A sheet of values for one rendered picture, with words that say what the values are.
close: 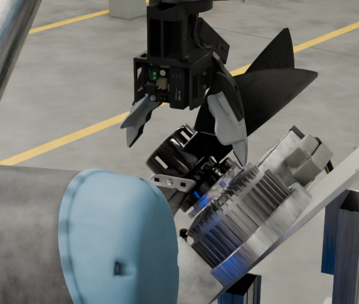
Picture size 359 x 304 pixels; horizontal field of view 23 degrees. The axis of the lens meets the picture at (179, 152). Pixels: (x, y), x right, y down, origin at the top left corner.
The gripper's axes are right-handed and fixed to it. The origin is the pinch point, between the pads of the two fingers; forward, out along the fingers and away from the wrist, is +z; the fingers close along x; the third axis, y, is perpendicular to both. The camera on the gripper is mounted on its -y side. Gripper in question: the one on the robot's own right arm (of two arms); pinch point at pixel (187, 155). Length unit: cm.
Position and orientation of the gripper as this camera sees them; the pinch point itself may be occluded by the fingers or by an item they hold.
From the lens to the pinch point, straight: 106.4
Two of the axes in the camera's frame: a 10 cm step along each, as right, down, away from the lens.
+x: 9.2, 1.5, -3.7
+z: 0.0, 9.2, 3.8
